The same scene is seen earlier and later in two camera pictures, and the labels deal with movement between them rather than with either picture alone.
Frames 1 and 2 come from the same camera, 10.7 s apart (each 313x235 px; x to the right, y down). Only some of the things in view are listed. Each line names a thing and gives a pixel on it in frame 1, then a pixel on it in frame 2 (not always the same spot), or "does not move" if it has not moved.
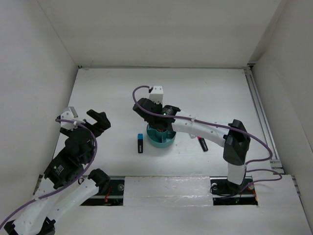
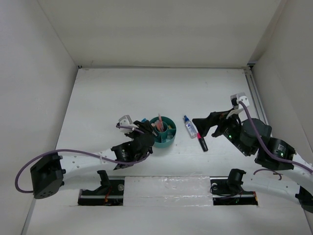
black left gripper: [102, 124] to [144, 126]
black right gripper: [160, 105] to [219, 118]
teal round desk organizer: [160, 139] does not move
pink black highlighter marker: [203, 144] does not move
